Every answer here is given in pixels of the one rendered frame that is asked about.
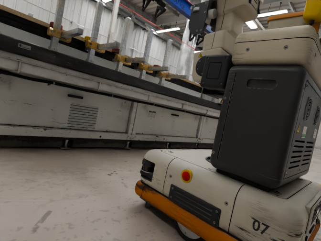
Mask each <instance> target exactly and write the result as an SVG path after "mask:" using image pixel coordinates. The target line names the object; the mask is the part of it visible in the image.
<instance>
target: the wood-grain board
mask: <svg viewBox="0 0 321 241"><path fill-rule="evenodd" d="M0 10H2V11H5V12H8V13H10V14H13V15H16V16H18V17H21V18H23V19H26V20H28V21H31V22H33V23H36V24H39V25H41V26H44V27H46V28H48V27H49V26H50V24H48V23H46V22H43V21H41V20H38V19H36V18H34V17H31V16H29V15H26V14H24V13H21V12H19V11H16V10H14V9H11V8H9V7H6V6H4V5H1V4H0ZM73 38H75V39H77V40H80V41H82V42H85V41H84V38H83V37H81V36H76V37H73ZM106 51H108V52H111V53H113V52H112V49H106ZM125 57H127V58H128V57H130V58H132V57H131V56H128V55H125ZM166 73H169V74H170V75H174V74H172V73H170V72H167V71H166ZM180 80H183V81H186V82H188V83H191V84H193V85H196V86H198V87H201V86H200V85H199V84H197V83H194V82H192V81H190V80H187V79H180ZM201 88H202V87H201Z"/></svg>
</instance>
